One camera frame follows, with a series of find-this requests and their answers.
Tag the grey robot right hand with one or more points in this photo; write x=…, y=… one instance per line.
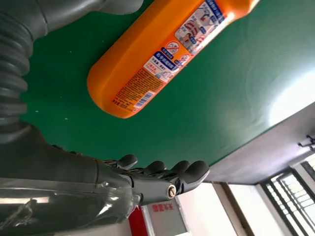
x=49, y=182

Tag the red and white cabinet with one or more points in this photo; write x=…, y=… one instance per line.
x=162, y=221

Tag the black window grille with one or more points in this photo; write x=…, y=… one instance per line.
x=292, y=195

